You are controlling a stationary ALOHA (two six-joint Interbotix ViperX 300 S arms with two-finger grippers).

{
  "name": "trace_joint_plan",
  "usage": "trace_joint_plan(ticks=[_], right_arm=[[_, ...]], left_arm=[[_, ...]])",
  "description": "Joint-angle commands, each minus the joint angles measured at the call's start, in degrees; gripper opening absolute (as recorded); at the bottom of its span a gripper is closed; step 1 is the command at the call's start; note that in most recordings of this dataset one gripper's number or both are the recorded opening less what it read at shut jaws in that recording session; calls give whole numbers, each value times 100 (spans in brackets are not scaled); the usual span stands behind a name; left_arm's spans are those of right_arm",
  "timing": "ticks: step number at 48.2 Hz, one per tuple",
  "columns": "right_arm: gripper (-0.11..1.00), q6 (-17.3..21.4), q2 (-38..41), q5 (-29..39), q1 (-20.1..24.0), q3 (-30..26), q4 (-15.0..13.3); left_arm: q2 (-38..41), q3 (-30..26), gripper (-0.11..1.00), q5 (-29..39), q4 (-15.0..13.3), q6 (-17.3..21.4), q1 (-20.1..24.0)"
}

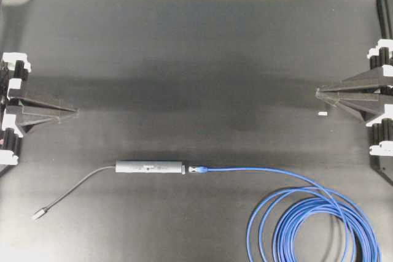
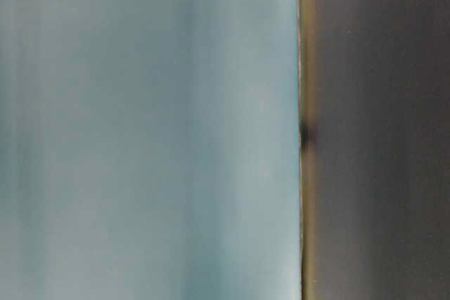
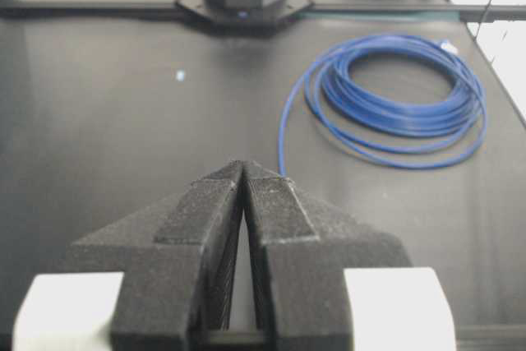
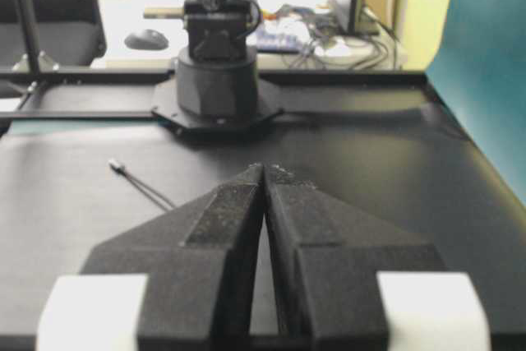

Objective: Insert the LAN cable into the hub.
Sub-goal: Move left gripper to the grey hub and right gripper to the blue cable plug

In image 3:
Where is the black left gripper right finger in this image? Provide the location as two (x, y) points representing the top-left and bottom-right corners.
(242, 161), (412, 350)

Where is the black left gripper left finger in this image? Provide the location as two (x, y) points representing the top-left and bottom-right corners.
(67, 161), (243, 350)

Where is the blue LAN cable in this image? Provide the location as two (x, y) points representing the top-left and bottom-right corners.
(278, 35), (487, 176)

